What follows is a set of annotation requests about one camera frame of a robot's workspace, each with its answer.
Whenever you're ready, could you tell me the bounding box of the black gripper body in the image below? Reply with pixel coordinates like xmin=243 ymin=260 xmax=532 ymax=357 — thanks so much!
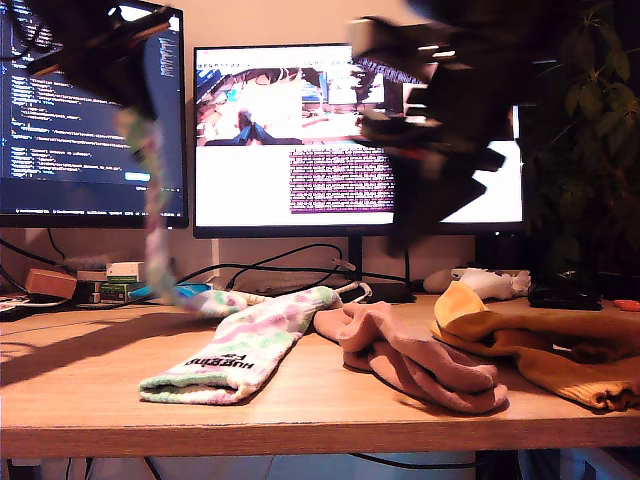
xmin=357 ymin=59 xmax=509 ymax=174
xmin=24 ymin=0 xmax=174 ymax=76

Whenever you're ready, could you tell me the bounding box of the yellow ribbed frilly sock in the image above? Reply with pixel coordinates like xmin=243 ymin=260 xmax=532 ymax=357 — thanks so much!
xmin=430 ymin=322 xmax=640 ymax=412
xmin=432 ymin=279 xmax=640 ymax=364

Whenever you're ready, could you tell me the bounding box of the pink ankle sock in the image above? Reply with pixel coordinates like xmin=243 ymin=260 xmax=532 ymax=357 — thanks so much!
xmin=342 ymin=349 xmax=509 ymax=415
xmin=313 ymin=301 xmax=499 ymax=396

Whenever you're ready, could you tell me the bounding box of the tie-dye Hugging Face sock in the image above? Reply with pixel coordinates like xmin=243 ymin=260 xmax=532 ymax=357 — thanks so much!
xmin=138 ymin=285 xmax=344 ymax=406
xmin=113 ymin=107 xmax=249 ymax=319

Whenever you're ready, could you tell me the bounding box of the dark code computer monitor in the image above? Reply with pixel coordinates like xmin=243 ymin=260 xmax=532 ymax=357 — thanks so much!
xmin=0 ymin=0 xmax=190 ymax=231

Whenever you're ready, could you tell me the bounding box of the beige rounded device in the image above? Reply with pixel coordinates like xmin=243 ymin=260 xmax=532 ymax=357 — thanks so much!
xmin=423 ymin=269 xmax=459 ymax=294

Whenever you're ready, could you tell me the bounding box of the white game controller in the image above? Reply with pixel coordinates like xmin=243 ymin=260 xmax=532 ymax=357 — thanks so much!
xmin=451 ymin=267 xmax=532 ymax=301

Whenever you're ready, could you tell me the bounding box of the green leafy house plant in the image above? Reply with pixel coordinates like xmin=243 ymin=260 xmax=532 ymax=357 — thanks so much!
xmin=519 ymin=3 xmax=640 ymax=281

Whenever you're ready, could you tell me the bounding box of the black rounded case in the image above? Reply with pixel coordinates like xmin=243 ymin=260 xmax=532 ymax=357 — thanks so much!
xmin=527 ymin=283 xmax=604 ymax=312

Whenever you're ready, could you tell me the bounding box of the white screen computer monitor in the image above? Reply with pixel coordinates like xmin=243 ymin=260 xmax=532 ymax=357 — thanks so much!
xmin=192 ymin=38 xmax=526 ymax=306

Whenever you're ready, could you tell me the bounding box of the grey flat box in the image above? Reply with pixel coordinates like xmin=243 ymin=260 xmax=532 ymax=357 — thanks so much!
xmin=63 ymin=256 xmax=176 ymax=281

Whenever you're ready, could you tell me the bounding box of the white box with green stripe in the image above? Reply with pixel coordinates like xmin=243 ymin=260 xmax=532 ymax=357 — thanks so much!
xmin=105 ymin=261 xmax=145 ymax=284

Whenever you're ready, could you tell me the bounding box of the plain brown cardboard box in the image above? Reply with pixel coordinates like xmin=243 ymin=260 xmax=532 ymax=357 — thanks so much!
xmin=24 ymin=268 xmax=79 ymax=301

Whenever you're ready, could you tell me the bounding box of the blue peppermint packet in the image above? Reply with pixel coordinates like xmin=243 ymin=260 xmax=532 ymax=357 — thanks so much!
xmin=128 ymin=279 xmax=214 ymax=304

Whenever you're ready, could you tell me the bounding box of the black pad with stickers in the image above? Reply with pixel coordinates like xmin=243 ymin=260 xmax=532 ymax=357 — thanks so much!
xmin=0 ymin=292 xmax=71 ymax=322

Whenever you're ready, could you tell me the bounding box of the black table leg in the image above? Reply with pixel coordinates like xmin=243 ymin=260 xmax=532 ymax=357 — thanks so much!
xmin=474 ymin=449 xmax=524 ymax=480

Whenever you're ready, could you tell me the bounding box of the black monitor cable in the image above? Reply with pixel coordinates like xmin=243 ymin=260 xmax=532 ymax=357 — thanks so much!
xmin=399 ymin=244 xmax=414 ymax=291

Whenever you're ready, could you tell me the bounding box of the black cable with plug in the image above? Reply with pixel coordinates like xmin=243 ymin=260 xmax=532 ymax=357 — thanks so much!
xmin=224 ymin=242 xmax=346 ymax=296

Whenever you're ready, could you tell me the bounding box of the white spiral cable wrap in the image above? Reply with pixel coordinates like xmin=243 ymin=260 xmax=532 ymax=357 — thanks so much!
xmin=234 ymin=278 xmax=374 ymax=307

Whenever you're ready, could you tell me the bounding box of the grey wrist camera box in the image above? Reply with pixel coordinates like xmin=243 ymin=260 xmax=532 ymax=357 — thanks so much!
xmin=345 ymin=16 xmax=441 ymax=84

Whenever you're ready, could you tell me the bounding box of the long black cable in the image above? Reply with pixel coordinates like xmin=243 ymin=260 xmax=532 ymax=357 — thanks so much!
xmin=112 ymin=262 xmax=421 ymax=307

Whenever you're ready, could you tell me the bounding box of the black cable under table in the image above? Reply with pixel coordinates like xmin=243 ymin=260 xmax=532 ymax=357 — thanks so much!
xmin=349 ymin=452 xmax=481 ymax=472

